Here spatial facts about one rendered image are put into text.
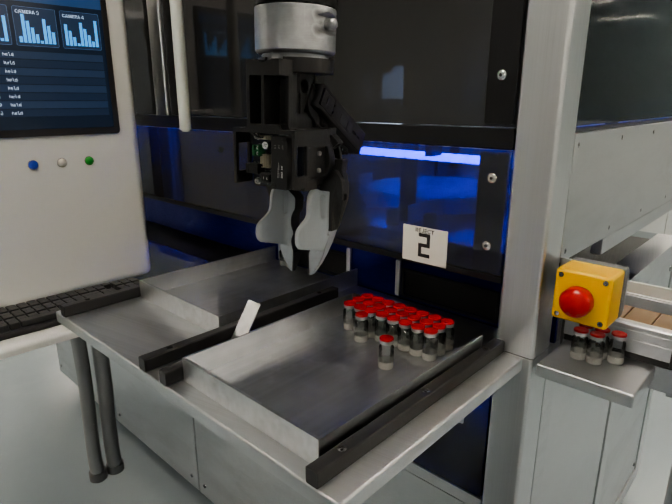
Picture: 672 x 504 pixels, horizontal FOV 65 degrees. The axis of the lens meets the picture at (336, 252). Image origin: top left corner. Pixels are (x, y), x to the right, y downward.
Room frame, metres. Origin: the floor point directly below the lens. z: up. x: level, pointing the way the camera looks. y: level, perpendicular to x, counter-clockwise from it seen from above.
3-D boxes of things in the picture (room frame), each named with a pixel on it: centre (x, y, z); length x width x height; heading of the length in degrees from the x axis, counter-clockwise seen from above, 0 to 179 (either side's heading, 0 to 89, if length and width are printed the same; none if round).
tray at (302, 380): (0.67, 0.00, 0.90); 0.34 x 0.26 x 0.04; 137
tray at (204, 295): (0.99, 0.17, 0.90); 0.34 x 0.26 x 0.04; 137
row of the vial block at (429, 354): (0.75, -0.08, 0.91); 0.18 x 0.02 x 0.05; 47
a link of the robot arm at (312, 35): (0.52, 0.03, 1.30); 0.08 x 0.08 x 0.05
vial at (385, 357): (0.68, -0.07, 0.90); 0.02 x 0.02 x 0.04
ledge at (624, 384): (0.70, -0.39, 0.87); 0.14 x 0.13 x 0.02; 137
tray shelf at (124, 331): (0.82, 0.09, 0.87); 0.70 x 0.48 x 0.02; 47
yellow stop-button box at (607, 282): (0.68, -0.35, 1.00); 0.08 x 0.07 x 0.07; 137
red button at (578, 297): (0.64, -0.32, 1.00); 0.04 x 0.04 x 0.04; 47
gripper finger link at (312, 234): (0.51, 0.03, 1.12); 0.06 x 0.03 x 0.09; 149
